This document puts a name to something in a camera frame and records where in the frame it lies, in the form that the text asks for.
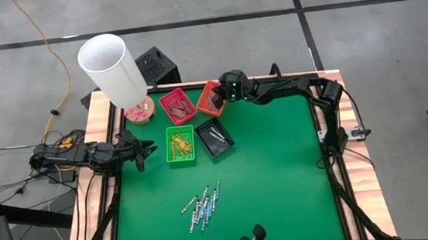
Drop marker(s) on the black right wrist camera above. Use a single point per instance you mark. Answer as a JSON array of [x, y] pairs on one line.
[[231, 77]]

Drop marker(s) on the white crayon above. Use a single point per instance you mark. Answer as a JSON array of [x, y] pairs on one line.
[[215, 137]]

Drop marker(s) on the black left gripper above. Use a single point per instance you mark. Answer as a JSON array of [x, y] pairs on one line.
[[128, 156]]

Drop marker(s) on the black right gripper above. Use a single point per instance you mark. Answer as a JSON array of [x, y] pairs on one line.
[[239, 92]]

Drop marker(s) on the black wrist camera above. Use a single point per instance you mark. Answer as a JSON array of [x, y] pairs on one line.
[[231, 77], [125, 136]]

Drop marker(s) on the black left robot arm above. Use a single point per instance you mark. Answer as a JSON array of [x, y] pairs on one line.
[[65, 154]]

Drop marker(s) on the yellow crayon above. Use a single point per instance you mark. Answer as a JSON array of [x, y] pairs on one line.
[[187, 142], [172, 147], [181, 151], [180, 155], [176, 138], [183, 144], [186, 148], [179, 141]]

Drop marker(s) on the green plastic basket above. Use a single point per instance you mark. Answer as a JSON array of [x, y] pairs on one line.
[[171, 160]]

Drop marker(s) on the red plastic basket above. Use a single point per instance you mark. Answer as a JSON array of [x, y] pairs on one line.
[[165, 101]]

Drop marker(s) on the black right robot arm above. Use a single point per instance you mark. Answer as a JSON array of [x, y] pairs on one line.
[[292, 86]]

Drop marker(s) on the black perforated box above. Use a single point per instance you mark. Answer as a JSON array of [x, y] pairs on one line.
[[158, 64]]

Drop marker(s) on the black plastic basket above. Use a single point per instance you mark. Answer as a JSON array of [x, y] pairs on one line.
[[206, 148]]

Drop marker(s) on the silver metal bracket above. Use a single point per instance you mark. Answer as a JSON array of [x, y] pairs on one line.
[[349, 133]]

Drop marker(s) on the orange plastic basket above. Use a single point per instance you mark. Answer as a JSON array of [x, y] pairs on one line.
[[203, 105]]

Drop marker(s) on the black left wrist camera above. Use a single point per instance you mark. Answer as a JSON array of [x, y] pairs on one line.
[[125, 136]]

